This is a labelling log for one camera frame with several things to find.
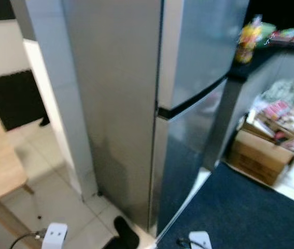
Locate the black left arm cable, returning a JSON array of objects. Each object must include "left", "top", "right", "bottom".
[{"left": 10, "top": 231, "right": 46, "bottom": 249}]

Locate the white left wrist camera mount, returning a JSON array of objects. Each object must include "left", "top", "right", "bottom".
[{"left": 41, "top": 223, "right": 68, "bottom": 249}]

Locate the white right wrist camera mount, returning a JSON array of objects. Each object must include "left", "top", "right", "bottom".
[{"left": 188, "top": 231, "right": 213, "bottom": 249}]

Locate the brown cardboard box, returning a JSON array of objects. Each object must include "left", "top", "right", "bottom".
[{"left": 226, "top": 130, "right": 294, "bottom": 186}]

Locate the silver fridge cabinet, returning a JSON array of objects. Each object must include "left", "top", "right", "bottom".
[{"left": 61, "top": 0, "right": 164, "bottom": 235}]

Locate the crumpled pale plastic bag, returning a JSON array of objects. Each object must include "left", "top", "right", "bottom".
[{"left": 261, "top": 79, "right": 294, "bottom": 103}]

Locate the dark floor carpet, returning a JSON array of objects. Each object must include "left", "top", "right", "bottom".
[{"left": 155, "top": 162, "right": 294, "bottom": 249}]

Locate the green snack packet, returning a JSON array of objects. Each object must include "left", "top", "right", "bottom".
[{"left": 263, "top": 23, "right": 294, "bottom": 45}]

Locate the silver freezer door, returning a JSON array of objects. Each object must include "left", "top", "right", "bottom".
[{"left": 157, "top": 0, "right": 251, "bottom": 119}]

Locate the red snack packet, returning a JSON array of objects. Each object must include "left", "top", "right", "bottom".
[{"left": 263, "top": 100, "right": 292, "bottom": 121}]

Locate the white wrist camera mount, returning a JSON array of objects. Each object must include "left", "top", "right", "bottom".
[
  {"left": 41, "top": 223, "right": 68, "bottom": 249},
  {"left": 188, "top": 231, "right": 213, "bottom": 249}
]

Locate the black robot foot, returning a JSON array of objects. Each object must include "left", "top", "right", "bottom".
[{"left": 103, "top": 215, "right": 140, "bottom": 249}]

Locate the grey kitchen cabinet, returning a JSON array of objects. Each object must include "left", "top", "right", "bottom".
[{"left": 219, "top": 52, "right": 294, "bottom": 156}]

